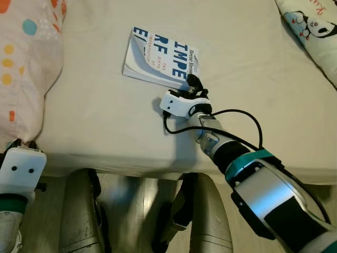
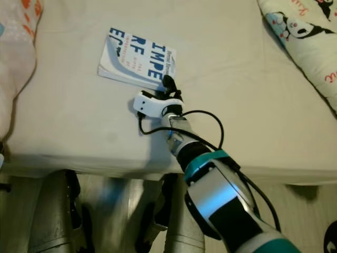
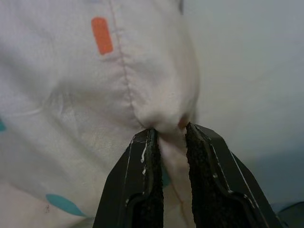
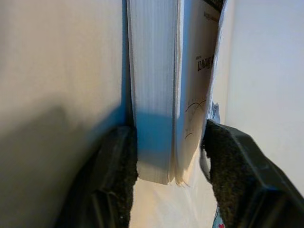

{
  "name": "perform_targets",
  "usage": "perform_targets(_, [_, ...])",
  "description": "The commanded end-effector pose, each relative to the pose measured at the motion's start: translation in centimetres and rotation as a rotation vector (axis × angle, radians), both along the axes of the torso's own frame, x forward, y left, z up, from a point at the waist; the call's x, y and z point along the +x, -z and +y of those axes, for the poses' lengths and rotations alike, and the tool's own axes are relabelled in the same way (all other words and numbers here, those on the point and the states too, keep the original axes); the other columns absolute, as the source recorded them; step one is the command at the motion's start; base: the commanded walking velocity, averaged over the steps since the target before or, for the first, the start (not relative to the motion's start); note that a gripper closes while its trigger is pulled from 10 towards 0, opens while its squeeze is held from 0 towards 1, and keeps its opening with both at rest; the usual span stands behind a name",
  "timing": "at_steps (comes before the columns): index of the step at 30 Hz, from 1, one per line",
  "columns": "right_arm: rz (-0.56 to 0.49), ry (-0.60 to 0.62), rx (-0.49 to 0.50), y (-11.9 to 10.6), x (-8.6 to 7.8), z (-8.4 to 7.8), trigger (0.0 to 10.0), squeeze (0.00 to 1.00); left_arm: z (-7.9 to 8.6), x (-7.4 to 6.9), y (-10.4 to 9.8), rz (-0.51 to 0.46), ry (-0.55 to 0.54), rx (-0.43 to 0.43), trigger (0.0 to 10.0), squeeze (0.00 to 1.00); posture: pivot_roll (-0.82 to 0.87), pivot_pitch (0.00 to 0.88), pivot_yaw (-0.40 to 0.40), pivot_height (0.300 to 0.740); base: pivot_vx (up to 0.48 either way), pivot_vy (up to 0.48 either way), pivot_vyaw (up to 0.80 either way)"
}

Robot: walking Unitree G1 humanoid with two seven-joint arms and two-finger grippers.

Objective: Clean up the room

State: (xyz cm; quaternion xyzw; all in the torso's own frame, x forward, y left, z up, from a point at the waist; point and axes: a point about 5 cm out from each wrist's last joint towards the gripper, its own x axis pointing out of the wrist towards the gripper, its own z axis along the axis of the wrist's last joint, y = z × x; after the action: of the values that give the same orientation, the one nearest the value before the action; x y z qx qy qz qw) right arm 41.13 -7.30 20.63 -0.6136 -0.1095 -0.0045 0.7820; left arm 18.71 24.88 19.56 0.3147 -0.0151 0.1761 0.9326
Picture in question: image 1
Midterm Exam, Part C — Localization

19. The white paperback book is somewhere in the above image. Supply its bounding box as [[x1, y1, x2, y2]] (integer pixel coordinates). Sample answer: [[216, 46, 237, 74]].
[[122, 26, 201, 91]]

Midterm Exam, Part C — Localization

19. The pink pillow with orange print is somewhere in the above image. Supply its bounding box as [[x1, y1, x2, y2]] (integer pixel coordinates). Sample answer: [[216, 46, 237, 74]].
[[0, 0, 67, 151]]

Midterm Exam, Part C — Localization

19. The cream cartoon print quilt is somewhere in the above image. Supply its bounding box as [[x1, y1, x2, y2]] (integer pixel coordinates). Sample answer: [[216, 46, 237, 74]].
[[275, 0, 337, 87]]

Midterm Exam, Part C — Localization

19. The cream sheeted bed mattress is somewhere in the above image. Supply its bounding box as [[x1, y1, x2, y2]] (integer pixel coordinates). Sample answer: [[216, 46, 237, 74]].
[[32, 0, 337, 185]]

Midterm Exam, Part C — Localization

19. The grey robot left leg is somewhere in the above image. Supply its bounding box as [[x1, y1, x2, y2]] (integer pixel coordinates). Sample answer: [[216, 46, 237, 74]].
[[58, 169, 111, 253]]

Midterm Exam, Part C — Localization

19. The grey robot leg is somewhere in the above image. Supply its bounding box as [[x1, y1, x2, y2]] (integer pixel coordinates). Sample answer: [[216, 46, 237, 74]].
[[58, 169, 111, 253], [153, 173, 233, 253]]

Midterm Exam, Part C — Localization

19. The grey robot right leg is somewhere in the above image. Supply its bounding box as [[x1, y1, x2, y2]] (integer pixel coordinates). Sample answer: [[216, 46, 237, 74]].
[[153, 173, 233, 253]]

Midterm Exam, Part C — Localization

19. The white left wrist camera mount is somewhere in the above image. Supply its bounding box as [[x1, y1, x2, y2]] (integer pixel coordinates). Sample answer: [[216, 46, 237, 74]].
[[0, 147, 47, 197]]

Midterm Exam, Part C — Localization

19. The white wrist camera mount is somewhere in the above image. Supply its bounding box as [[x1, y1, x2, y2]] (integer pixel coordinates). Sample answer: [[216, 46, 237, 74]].
[[0, 147, 47, 197], [160, 90, 198, 118]]

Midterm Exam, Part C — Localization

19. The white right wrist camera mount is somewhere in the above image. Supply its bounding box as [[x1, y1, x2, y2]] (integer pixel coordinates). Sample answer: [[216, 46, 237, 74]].
[[160, 90, 198, 118]]

